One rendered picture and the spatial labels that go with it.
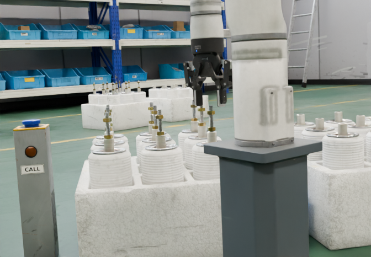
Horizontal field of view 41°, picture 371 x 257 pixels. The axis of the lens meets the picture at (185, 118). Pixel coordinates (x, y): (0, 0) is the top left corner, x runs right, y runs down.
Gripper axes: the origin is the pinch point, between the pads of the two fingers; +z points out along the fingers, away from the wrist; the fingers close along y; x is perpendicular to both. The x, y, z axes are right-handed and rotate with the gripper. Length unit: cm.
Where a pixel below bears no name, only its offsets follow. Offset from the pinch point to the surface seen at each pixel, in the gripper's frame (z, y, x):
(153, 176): 15.8, -5.5, -13.6
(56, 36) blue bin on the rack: -48, -420, 223
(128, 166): 13.5, -10.0, -16.9
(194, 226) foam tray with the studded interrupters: 27.0, 2.2, -9.5
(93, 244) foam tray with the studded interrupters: 28.8, -11.3, -26.7
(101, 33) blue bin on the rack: -50, -413, 282
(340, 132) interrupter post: 9.3, 20.1, 23.9
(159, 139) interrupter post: 8.2, -6.7, -10.1
